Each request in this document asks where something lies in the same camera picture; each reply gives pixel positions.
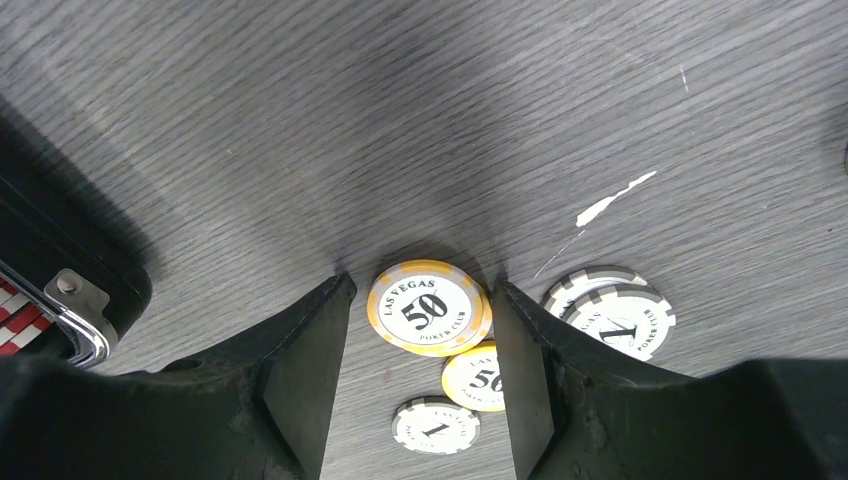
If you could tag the white 1 chips pair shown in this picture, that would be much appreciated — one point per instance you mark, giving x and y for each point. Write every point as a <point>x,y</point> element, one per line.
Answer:
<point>614,305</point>

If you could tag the white 1 chip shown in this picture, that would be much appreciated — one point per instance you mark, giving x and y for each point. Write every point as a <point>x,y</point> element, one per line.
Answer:
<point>435,426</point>

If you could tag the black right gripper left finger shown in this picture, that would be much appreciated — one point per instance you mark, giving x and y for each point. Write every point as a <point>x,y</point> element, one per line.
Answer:
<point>255,406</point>

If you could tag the yellow chip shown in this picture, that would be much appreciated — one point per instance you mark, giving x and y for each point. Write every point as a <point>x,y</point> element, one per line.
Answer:
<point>429,308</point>

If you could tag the black aluminium poker case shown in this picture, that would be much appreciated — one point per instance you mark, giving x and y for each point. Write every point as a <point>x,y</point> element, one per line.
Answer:
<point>89,289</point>

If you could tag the red chip stack right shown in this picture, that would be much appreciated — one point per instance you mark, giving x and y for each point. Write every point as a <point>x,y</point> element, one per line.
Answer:
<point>22,321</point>

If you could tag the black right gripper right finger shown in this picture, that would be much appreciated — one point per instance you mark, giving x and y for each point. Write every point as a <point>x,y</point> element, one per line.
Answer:
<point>577,409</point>

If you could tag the red 100 chip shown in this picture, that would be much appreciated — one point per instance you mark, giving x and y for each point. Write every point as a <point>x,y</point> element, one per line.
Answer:
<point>473,379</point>

